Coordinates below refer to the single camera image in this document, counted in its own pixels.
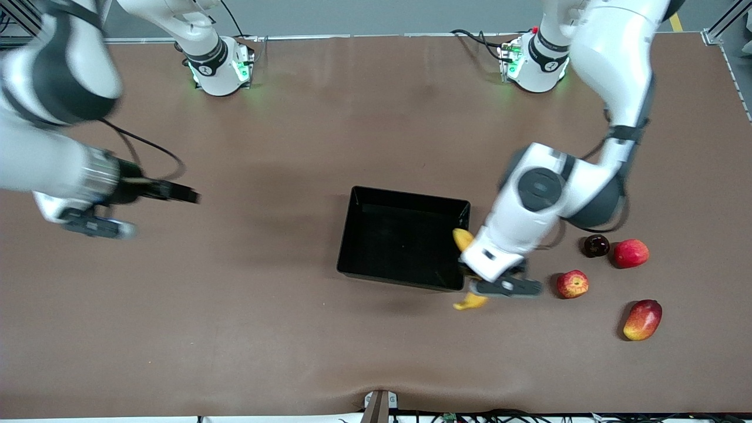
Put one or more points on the red-yellow mango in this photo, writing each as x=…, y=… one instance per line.
x=642, y=320

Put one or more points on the dark purple plum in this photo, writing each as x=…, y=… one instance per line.
x=596, y=245

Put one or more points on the aluminium frame post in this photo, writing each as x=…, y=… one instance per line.
x=20, y=22
x=725, y=20

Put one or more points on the metal table edge rail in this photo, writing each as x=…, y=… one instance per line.
x=352, y=36

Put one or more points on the yellow banana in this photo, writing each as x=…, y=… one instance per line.
x=463, y=238

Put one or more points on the black plastic tray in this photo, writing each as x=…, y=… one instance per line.
x=399, y=241

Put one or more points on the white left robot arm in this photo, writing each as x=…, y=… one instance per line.
x=617, y=59

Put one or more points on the plain red apple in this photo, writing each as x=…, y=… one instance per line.
x=631, y=253

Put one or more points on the yellow-red striped apple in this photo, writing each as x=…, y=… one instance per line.
x=573, y=284

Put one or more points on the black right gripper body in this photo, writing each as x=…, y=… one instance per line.
x=130, y=187

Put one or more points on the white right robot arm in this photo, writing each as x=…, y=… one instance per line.
x=35, y=164

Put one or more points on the grey metal table bracket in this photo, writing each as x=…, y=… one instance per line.
x=379, y=408

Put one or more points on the brown table mat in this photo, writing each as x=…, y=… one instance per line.
x=235, y=323

